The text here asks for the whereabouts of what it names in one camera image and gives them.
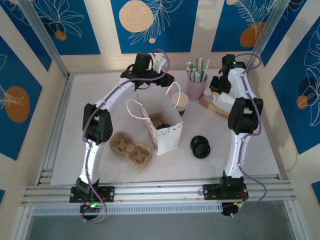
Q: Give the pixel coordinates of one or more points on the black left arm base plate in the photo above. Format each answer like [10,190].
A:
[107,193]

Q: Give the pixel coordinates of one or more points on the white wrapped straw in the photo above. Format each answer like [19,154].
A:
[205,67]
[189,70]
[200,66]

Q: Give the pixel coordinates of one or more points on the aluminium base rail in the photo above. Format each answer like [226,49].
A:
[160,190]

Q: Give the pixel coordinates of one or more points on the black plastic cup lid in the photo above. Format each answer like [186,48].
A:
[202,151]
[197,141]
[163,126]

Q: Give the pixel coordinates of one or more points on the aluminium frame post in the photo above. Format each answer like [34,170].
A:
[45,37]
[265,37]

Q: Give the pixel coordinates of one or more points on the white napkins on tray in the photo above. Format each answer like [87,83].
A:
[215,108]

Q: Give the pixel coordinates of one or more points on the pink straw holder cup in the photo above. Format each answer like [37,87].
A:
[196,90]

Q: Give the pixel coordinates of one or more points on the stacked black white paper cups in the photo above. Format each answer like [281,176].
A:
[182,98]

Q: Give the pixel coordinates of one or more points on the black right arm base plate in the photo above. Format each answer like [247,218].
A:
[210,191]

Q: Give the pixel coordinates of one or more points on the brown paper straw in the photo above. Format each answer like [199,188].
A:
[197,68]

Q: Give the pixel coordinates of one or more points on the white cartoon print paper bag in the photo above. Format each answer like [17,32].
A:
[170,140]

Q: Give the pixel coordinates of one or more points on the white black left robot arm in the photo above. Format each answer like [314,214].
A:
[93,160]

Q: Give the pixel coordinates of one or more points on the white paper napkin stack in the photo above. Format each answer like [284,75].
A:
[225,101]

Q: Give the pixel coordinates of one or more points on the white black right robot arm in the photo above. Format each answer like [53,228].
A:
[236,155]

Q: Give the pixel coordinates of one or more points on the aluminium side rail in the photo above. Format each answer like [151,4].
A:
[58,120]

